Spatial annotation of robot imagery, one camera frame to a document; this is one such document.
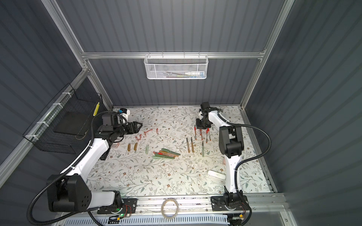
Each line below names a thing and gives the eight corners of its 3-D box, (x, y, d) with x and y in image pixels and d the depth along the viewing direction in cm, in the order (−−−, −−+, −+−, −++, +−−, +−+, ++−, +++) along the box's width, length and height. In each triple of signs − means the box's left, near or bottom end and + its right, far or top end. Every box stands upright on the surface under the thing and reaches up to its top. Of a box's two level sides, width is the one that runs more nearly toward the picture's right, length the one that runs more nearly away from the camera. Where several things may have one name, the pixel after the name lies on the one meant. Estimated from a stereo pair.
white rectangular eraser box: (207, 176, 85) (207, 174, 82) (208, 171, 87) (209, 168, 84) (223, 181, 83) (225, 179, 80) (224, 176, 85) (226, 174, 82)
